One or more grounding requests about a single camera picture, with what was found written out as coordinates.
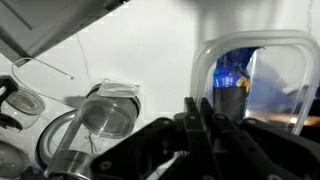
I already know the thin bent metal wire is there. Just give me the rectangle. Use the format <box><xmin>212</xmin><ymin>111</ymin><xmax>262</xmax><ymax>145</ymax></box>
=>
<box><xmin>11</xmin><ymin>56</ymin><xmax>75</xmax><ymax>101</ymax></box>

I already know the glass pot with black rim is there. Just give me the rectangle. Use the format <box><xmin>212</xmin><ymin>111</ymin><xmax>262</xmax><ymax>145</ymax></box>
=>
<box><xmin>34</xmin><ymin>109</ymin><xmax>83</xmax><ymax>172</ymax></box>

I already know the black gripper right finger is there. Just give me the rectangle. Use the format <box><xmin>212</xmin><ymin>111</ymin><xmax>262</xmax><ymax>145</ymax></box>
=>
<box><xmin>199</xmin><ymin>97</ymin><xmax>320</xmax><ymax>180</ymax></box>

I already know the round glass lid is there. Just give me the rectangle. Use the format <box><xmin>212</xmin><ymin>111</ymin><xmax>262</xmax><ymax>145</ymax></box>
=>
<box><xmin>0</xmin><ymin>139</ymin><xmax>32</xmax><ymax>180</ymax></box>

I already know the small glass jar black handle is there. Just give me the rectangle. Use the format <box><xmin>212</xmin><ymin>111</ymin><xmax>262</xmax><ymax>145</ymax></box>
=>
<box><xmin>0</xmin><ymin>74</ymin><xmax>47</xmax><ymax>134</ymax></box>

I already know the blue sachet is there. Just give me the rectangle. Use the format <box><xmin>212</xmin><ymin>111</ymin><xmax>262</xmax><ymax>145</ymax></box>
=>
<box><xmin>212</xmin><ymin>46</ymin><xmax>266</xmax><ymax>123</ymax></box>

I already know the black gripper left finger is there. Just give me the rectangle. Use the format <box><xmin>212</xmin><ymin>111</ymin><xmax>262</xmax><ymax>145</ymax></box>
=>
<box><xmin>89</xmin><ymin>96</ymin><xmax>218</xmax><ymax>180</ymax></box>

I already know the tall glass carafe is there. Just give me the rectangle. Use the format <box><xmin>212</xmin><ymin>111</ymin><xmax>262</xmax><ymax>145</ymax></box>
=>
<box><xmin>44</xmin><ymin>79</ymin><xmax>142</xmax><ymax>179</ymax></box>

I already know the clear plastic bowl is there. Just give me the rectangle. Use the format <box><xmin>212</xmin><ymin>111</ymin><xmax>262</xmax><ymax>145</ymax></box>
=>
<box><xmin>189</xmin><ymin>29</ymin><xmax>320</xmax><ymax>136</ymax></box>

